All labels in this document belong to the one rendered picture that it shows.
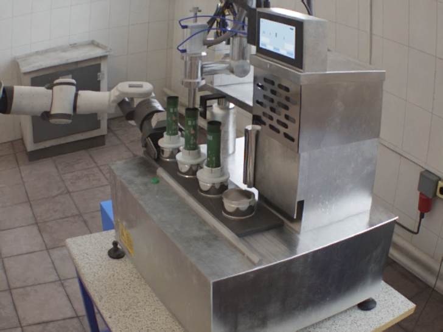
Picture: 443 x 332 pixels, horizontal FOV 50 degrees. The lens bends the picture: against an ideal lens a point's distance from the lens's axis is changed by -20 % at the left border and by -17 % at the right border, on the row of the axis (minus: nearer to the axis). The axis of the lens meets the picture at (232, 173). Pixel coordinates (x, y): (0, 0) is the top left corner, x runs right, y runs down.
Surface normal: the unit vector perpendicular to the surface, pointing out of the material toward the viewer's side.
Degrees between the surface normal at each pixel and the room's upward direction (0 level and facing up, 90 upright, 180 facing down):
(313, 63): 90
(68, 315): 0
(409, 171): 90
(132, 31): 90
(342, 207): 90
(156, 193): 0
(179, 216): 0
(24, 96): 69
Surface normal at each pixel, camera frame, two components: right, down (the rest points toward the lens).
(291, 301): 0.50, 0.37
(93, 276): 0.03, -0.91
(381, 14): -0.87, 0.18
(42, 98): 0.58, 0.00
